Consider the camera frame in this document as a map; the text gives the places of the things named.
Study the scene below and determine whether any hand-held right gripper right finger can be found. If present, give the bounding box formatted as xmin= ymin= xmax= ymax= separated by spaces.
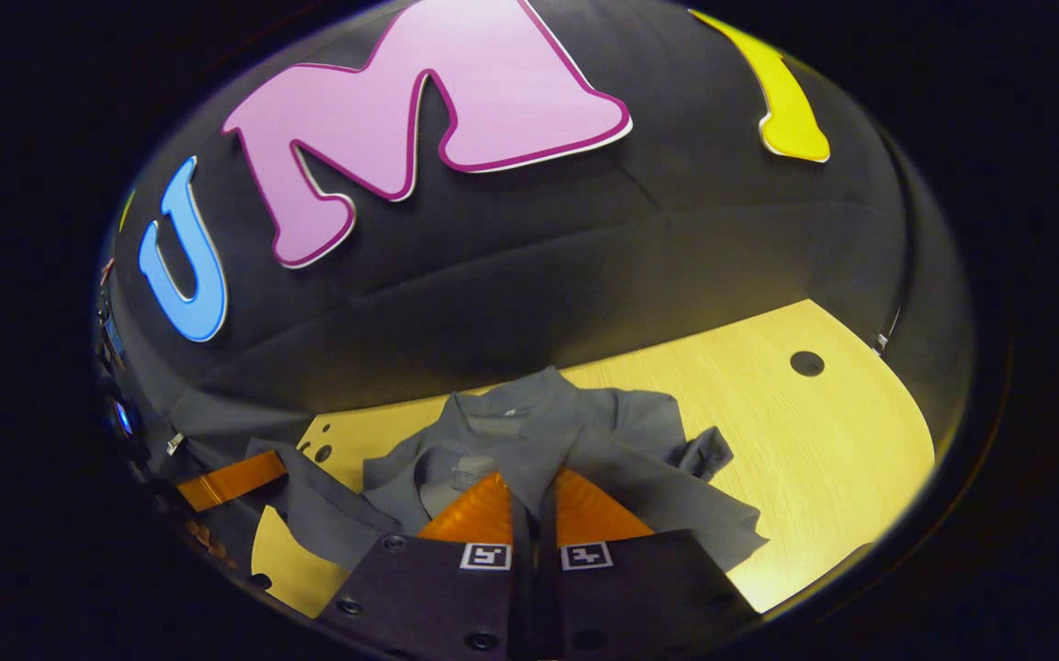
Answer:
xmin=535 ymin=467 xmax=760 ymax=661

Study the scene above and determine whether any grey button shirt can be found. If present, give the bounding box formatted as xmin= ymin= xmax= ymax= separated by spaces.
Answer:
xmin=244 ymin=365 xmax=769 ymax=575

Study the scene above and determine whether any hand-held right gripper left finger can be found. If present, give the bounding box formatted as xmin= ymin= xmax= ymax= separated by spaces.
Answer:
xmin=313 ymin=470 xmax=531 ymax=661

